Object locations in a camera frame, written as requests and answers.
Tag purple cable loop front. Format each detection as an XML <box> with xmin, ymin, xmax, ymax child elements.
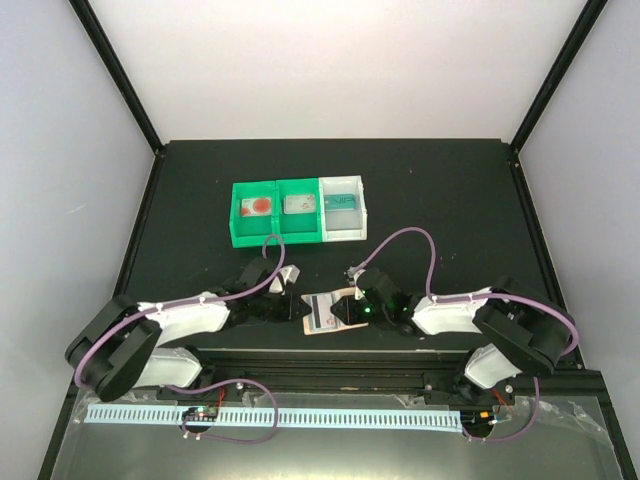
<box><xmin>180</xmin><ymin>372</ymin><xmax>284</xmax><ymax>444</ymax></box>

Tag black frame post left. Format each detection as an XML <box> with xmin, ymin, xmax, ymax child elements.
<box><xmin>68</xmin><ymin>0</ymin><xmax>164</xmax><ymax>154</ymax></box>

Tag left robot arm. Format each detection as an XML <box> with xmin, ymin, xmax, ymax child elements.
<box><xmin>64</xmin><ymin>257</ymin><xmax>310</xmax><ymax>402</ymax></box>

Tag red circle card in bin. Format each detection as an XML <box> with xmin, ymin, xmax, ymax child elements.
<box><xmin>240</xmin><ymin>197</ymin><xmax>272</xmax><ymax>217</ymax></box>

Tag black frame post right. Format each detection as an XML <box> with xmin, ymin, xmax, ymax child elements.
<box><xmin>510</xmin><ymin>0</ymin><xmax>608</xmax><ymax>154</ymax></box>

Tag black aluminium rail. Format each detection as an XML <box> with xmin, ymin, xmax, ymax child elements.
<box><xmin>74</xmin><ymin>347</ymin><xmax>506</xmax><ymax>401</ymax></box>

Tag black frame post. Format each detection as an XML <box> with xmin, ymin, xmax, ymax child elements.
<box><xmin>510</xmin><ymin>0</ymin><xmax>608</xmax><ymax>154</ymax></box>
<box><xmin>68</xmin><ymin>0</ymin><xmax>164</xmax><ymax>154</ymax></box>

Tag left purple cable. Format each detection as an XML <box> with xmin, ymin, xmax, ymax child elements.
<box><xmin>73</xmin><ymin>234</ymin><xmax>287</xmax><ymax>389</ymax></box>

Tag beige card holder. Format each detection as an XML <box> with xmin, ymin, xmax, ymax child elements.
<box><xmin>325</xmin><ymin>287</ymin><xmax>368</xmax><ymax>333</ymax></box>

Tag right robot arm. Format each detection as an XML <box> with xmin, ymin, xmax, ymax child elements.
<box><xmin>329</xmin><ymin>269</ymin><xmax>579</xmax><ymax>403</ymax></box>

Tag small circuit board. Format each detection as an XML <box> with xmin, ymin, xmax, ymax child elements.
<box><xmin>183</xmin><ymin>406</ymin><xmax>219</xmax><ymax>422</ymax></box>

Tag white red blossom card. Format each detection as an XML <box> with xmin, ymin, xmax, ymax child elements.
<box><xmin>302</xmin><ymin>293</ymin><xmax>338</xmax><ymax>335</ymax></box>

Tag green bin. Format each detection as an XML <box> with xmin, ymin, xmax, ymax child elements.
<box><xmin>229</xmin><ymin>180</ymin><xmax>278</xmax><ymax>248</ymax></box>
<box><xmin>276</xmin><ymin>178</ymin><xmax>322</xmax><ymax>245</ymax></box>

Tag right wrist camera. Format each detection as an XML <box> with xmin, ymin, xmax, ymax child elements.
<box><xmin>345</xmin><ymin>266</ymin><xmax>366</xmax><ymax>301</ymax></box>

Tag white card in bin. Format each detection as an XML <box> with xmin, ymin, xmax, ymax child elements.
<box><xmin>283</xmin><ymin>193</ymin><xmax>317</xmax><ymax>215</ymax></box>

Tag teal VIP card in bin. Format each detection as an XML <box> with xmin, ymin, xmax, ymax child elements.
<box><xmin>324</xmin><ymin>193</ymin><xmax>358</xmax><ymax>212</ymax></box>

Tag white slotted cable duct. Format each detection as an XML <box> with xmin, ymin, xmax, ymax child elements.
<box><xmin>84</xmin><ymin>404</ymin><xmax>462</xmax><ymax>433</ymax></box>

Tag white bin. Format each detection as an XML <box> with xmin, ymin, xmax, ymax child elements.
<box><xmin>318</xmin><ymin>175</ymin><xmax>368</xmax><ymax>243</ymax></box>

